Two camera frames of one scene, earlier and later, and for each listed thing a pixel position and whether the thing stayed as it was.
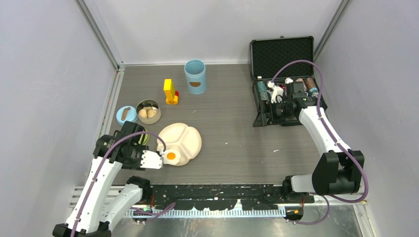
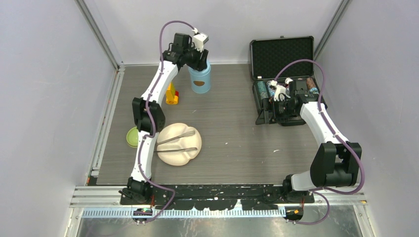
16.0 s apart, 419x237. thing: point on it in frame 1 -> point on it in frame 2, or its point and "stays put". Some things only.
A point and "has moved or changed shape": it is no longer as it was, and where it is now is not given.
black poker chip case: x=275 y=62 stays put
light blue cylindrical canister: x=195 y=76 has moved or changed shape
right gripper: x=265 y=106 stays put
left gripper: x=137 y=164 -> x=201 y=64
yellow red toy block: x=171 y=96 stays put
